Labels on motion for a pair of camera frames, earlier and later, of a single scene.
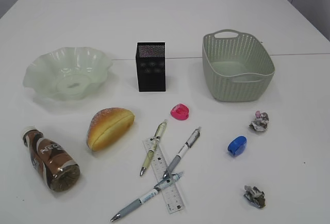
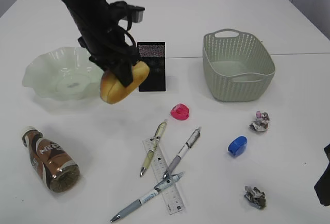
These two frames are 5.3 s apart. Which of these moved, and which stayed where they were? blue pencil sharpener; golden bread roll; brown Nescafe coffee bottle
Moved: golden bread roll
Stayed: blue pencil sharpener; brown Nescafe coffee bottle
